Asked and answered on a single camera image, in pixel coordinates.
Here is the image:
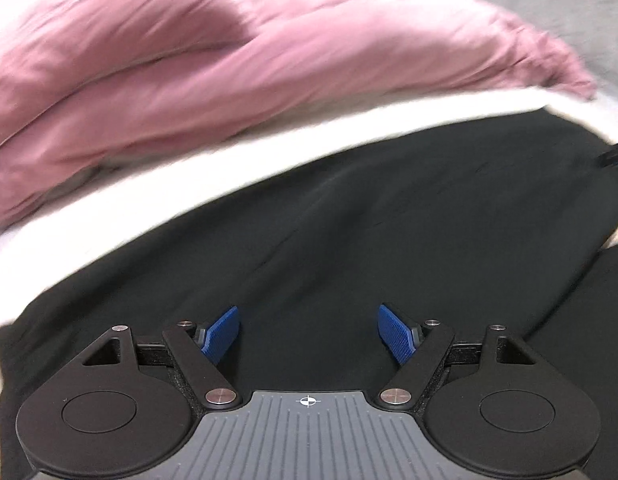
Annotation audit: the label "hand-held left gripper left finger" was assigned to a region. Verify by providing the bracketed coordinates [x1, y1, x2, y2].
[82, 306, 240, 408]

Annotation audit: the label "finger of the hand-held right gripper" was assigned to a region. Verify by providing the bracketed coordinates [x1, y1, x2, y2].
[595, 139, 618, 169]

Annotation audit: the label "pink duvet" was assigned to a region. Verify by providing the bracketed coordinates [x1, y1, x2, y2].
[0, 0, 598, 232]

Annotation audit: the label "grey blanket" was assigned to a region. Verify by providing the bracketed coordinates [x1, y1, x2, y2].
[476, 0, 618, 126]

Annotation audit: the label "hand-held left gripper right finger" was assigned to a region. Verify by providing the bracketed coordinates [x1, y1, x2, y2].
[378, 305, 540, 407]

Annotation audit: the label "white cherry print bed sheet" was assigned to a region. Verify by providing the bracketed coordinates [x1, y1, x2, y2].
[0, 87, 618, 411]

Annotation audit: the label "black pants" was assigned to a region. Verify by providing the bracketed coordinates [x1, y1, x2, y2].
[0, 110, 618, 480]

